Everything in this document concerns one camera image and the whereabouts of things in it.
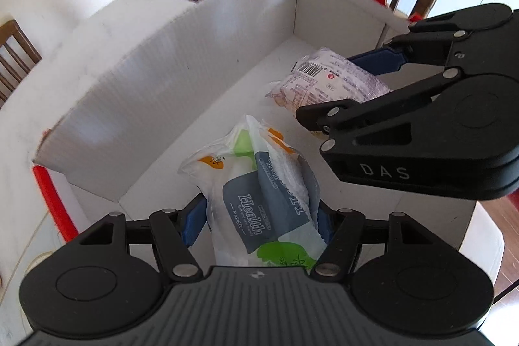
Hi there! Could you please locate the pink pastry packet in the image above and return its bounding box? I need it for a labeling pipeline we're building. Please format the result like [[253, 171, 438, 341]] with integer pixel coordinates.
[[265, 47, 392, 113]]

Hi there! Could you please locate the red cardboard box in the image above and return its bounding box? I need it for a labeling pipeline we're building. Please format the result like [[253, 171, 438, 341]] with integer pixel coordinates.
[[35, 0, 488, 251]]

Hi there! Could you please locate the wooden chair behind table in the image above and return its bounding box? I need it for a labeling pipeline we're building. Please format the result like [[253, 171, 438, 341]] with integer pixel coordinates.
[[0, 19, 41, 105]]

